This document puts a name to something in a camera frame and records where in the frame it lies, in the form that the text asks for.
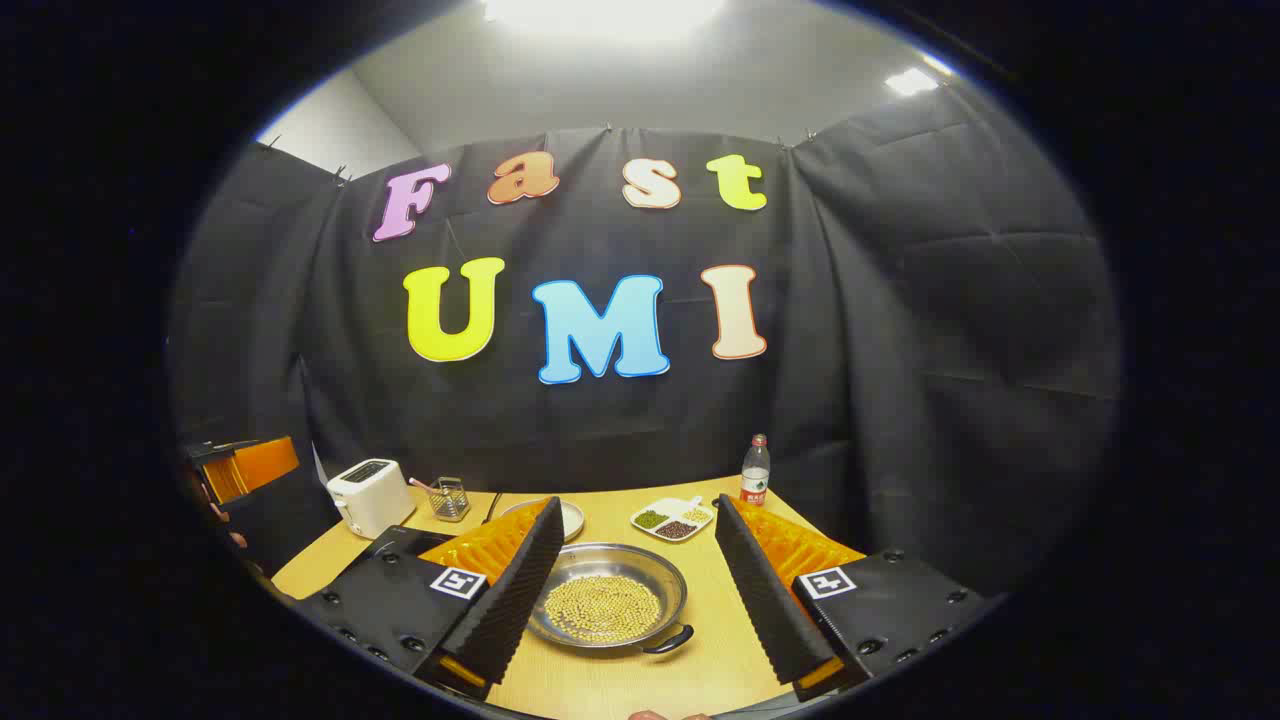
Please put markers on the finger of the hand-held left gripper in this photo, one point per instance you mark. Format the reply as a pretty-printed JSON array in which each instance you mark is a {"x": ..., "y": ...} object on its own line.
[{"x": 262, "y": 465}]

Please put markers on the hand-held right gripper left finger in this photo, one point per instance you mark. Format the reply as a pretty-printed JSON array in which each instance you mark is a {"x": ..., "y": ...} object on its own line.
[{"x": 515, "y": 590}]

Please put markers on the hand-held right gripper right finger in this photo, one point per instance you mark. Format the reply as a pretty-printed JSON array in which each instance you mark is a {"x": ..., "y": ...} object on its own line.
[{"x": 765, "y": 600}]

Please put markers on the black induction cooktop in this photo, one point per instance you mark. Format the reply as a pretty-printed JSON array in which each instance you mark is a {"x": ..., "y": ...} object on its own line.
[{"x": 410, "y": 538}]

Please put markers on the pile of yellow soybeans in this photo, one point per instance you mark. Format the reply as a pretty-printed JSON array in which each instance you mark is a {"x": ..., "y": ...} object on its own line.
[{"x": 603, "y": 608}]

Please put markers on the white round plate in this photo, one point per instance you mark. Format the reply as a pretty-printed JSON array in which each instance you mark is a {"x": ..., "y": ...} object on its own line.
[{"x": 573, "y": 520}]

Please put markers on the white toaster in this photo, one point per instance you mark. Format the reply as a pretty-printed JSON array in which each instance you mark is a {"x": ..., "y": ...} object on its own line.
[{"x": 368, "y": 495}]

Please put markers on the plastic bottle with red label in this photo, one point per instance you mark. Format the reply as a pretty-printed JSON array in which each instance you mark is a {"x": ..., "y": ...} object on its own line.
[{"x": 755, "y": 480}]

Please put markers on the white divided dish with beans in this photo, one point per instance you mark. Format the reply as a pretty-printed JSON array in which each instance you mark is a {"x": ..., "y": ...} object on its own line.
[{"x": 672, "y": 520}]

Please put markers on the pink utensil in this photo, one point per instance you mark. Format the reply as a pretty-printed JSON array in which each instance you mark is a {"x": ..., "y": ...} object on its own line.
[{"x": 422, "y": 486}]

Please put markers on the small ceiling light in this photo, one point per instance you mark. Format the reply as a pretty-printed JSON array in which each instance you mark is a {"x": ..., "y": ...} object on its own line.
[{"x": 910, "y": 81}]

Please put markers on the large ceiling light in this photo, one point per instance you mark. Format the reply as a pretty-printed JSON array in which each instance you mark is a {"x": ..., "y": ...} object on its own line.
[{"x": 600, "y": 15}]

